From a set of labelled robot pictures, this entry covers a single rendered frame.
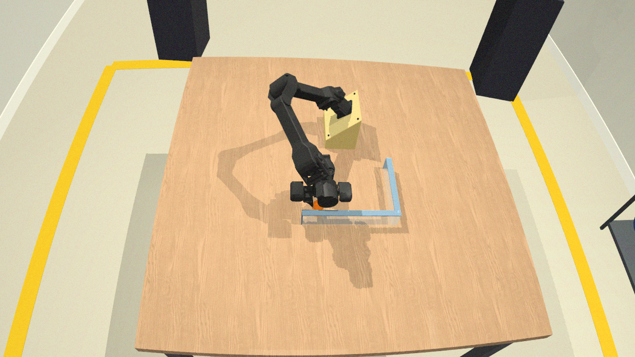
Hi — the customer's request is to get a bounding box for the clear l-shaped wall with blue top edge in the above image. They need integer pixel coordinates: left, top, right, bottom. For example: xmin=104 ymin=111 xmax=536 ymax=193
xmin=302 ymin=161 xmax=401 ymax=225

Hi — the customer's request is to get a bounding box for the blue l-shaped wall trim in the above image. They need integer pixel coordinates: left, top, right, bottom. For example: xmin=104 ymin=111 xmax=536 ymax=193
xmin=301 ymin=157 xmax=401 ymax=225

